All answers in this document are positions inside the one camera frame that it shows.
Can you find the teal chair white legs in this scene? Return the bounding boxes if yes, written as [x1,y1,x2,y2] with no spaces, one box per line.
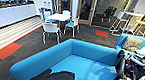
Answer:
[42,10,57,25]
[63,15,82,39]

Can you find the high white table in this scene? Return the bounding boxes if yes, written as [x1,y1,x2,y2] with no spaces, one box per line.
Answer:
[120,10,145,35]

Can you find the square white table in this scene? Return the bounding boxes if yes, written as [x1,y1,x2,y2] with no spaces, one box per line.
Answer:
[45,12,73,24]

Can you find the small blue sofa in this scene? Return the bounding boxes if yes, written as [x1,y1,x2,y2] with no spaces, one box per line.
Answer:
[113,31,145,58]

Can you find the patterned grey cushion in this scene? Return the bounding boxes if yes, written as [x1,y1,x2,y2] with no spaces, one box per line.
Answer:
[121,35,145,54]

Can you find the black office chair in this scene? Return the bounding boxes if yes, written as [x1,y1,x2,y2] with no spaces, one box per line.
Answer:
[99,4,119,24]

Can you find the large blue sofa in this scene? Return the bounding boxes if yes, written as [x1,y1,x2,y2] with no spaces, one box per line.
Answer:
[8,33,145,80]

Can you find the wooden framed glass door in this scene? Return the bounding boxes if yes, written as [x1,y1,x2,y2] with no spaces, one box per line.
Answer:
[77,0,99,28]

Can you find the white bar stool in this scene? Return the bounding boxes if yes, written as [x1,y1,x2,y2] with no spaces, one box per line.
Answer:
[108,9,129,36]

